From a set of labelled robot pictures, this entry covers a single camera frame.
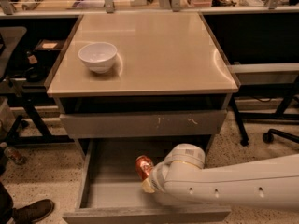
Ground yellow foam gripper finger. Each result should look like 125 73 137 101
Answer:
142 179 155 193

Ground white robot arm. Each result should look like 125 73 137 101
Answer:
135 144 299 212

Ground open grey middle drawer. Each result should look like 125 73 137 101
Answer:
63 139 231 224

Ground closed grey top drawer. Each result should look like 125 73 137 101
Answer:
60 110 227 139

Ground grey cabinet with counter top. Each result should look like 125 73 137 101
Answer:
48 12 238 153

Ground brown shoe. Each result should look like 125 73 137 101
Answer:
12 199 54 224

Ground black office chair base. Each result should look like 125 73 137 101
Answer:
263 129 299 144

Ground plastic bottle on floor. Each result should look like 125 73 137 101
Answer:
0 142 25 165

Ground white bowl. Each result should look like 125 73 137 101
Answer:
78 42 118 74

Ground black desk frame left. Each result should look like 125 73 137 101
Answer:
0 26 74 147

